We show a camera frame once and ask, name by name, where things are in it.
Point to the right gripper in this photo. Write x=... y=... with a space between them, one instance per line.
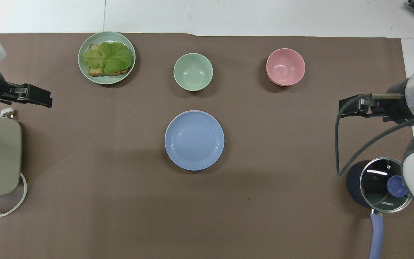
x=395 y=106

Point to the white power plug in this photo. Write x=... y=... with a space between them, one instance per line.
x=7 y=112

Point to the glass lid with blue knob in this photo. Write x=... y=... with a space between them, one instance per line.
x=376 y=187

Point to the green plate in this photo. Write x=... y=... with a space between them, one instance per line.
x=84 y=70

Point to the toast slice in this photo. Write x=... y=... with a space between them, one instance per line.
x=97 y=72

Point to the pink bowl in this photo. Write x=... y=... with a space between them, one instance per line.
x=285 y=67

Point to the green lettuce leaf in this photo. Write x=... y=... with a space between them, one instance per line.
x=108 y=57

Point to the green bowl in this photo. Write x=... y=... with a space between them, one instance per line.
x=193 y=72

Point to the blue plate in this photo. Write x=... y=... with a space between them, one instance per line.
x=194 y=141

